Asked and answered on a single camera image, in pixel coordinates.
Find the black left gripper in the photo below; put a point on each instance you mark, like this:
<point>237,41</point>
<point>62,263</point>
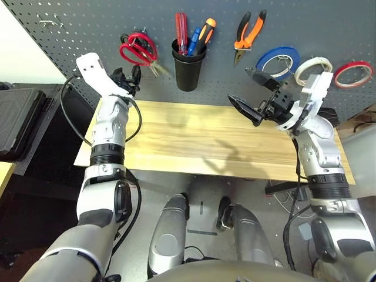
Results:
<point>129,86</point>

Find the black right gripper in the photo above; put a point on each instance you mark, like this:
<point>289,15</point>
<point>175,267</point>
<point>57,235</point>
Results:
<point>279,107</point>

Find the white tape roll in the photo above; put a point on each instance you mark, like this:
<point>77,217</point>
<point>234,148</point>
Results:
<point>298,76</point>

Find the orange black pliers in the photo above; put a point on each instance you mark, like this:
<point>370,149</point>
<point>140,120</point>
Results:
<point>255,29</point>

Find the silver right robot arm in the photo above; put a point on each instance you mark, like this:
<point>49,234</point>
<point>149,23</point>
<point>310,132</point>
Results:
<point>323,152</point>

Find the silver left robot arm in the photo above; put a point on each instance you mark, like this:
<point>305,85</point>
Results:
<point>108,129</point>

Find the grey perforated pegboard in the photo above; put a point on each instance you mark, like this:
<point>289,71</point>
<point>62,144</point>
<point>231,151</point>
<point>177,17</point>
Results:
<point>220,82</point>

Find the metal double pegboard hook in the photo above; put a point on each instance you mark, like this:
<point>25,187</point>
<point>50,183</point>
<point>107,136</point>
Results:
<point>48,22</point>

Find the blue tape roll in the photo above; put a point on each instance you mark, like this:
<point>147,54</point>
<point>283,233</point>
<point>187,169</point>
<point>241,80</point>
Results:
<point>260,67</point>

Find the black plastic tool cup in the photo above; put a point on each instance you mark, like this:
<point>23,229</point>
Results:
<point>188,76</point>

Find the black plastic tool case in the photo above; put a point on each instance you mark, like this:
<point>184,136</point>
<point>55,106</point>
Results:
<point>330,114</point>

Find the red tape roll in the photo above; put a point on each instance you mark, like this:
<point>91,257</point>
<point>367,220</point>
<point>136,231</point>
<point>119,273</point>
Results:
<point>337,82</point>

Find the black metal table foot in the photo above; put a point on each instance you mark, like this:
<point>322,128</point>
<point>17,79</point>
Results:
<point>282,188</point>

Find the black ribbed equipment case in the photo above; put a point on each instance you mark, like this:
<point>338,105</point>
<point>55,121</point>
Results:
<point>17,123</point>

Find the black cabinet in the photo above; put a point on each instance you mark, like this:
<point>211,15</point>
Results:
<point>58,182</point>

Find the silver robot right leg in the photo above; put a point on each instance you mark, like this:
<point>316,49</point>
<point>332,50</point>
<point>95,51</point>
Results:
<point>249,232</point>

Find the silver robot leg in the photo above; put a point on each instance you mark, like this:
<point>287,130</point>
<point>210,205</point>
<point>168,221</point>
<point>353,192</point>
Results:
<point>167,235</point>
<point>249,232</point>

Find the grey foot pedal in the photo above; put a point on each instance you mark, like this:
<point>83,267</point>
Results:
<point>305,230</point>

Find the silver robot left leg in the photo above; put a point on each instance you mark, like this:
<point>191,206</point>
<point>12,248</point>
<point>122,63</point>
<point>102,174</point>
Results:
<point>167,235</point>

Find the white bystander sneaker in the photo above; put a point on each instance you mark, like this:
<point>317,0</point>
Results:
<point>278,263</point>

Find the grey robot torso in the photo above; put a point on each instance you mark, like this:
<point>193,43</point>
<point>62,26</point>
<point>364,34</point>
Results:
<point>229,273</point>

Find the camouflage trouser leg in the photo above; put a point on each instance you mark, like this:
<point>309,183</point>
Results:
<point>326,270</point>

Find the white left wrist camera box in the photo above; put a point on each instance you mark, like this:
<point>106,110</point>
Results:
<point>94,73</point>

